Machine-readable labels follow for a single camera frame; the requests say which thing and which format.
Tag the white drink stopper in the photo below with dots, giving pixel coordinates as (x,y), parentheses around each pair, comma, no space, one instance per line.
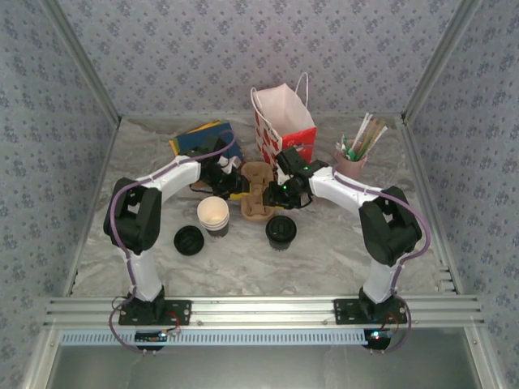
(342,146)

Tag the short aluminium profile piece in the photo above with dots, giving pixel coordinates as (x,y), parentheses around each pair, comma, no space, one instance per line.
(445,279)

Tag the grey sheet metal panel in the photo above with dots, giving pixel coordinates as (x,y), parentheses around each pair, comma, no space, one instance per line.
(259,368)

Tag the aluminium frame post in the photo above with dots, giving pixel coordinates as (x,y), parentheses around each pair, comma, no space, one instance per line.
(440,61)
(84,61)

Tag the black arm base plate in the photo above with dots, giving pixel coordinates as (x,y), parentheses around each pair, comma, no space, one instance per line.
(180,312)
(344,312)

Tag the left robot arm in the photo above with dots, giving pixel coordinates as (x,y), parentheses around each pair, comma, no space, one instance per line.
(174,174)

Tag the aluminium table side rail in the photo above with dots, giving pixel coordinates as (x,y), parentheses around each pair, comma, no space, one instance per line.
(415,162)
(107,158)

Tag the red festive paper bag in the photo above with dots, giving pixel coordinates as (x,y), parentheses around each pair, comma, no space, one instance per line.
(284,109)

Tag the brown pulp cup carrier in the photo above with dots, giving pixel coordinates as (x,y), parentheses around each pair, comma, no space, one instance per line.
(255,219)
(257,178)

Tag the green drink stopper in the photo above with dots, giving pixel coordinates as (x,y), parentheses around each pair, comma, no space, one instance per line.
(352,156)

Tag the small circuit board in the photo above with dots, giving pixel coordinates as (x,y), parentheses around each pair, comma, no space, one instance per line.
(377,336)
(150,337)

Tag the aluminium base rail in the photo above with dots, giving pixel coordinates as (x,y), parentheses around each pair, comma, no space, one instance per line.
(259,312)

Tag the yellow paper napkin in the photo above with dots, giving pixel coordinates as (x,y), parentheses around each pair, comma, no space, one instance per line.
(202,126)

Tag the pink holder cup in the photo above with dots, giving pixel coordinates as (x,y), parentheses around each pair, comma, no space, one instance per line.
(350,172)

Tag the black plastic cup lid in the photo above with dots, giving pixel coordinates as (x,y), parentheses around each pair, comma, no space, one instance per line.
(280,229)
(188,241)

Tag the green wrapped straw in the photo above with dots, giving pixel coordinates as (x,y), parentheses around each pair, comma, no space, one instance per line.
(367,142)

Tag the white wrapped straw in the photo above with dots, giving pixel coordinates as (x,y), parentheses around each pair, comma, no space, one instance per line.
(367,130)
(363,127)

